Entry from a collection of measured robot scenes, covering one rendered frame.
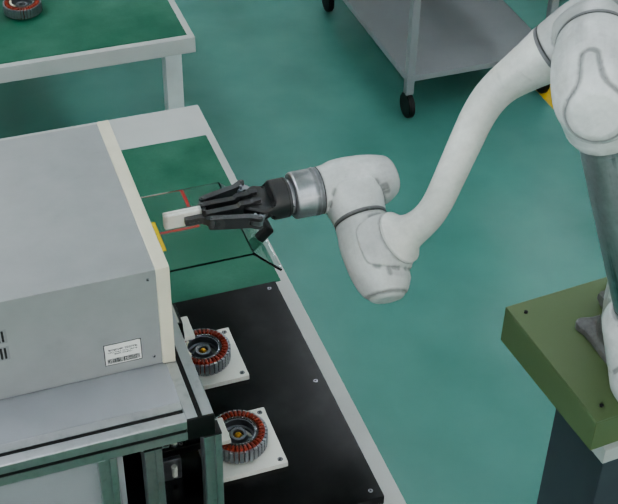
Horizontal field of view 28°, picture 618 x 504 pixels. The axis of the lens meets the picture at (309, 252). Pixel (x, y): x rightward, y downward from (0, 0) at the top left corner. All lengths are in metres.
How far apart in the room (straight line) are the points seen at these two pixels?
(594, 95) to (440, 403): 1.84
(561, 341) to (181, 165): 1.10
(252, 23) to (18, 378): 3.45
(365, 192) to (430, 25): 2.71
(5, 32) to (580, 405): 2.08
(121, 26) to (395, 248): 1.74
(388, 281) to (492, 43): 2.72
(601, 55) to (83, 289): 0.85
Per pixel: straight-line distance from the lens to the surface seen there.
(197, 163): 3.16
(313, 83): 4.91
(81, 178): 2.16
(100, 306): 1.97
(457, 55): 4.77
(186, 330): 2.49
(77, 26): 3.78
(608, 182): 2.04
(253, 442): 2.36
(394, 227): 2.23
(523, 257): 4.12
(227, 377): 2.53
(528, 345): 2.59
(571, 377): 2.52
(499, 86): 2.16
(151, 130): 3.29
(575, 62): 1.92
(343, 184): 2.29
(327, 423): 2.46
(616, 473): 2.75
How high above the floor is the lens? 2.57
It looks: 39 degrees down
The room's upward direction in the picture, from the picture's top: 1 degrees clockwise
